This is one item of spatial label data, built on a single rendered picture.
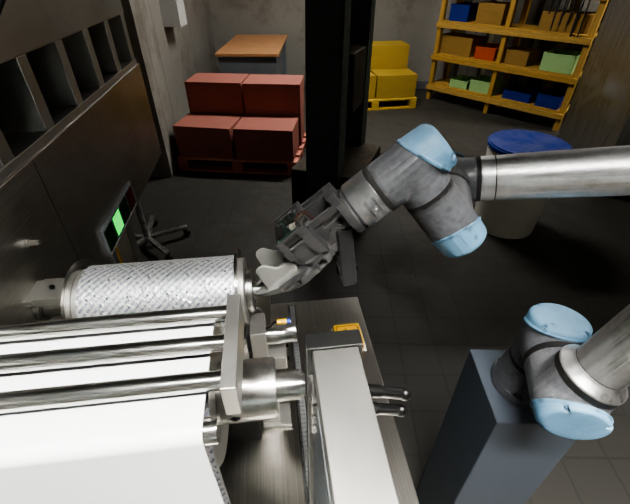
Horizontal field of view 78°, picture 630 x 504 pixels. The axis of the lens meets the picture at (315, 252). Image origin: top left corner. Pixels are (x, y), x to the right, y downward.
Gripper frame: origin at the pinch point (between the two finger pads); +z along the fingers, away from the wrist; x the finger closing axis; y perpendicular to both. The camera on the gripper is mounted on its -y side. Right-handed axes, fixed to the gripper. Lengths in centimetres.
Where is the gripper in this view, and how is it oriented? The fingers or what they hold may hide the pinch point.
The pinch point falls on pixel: (266, 288)
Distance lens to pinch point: 65.4
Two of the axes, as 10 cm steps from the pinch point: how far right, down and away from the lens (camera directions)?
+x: 1.3, 6.0, -7.9
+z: -7.6, 5.7, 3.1
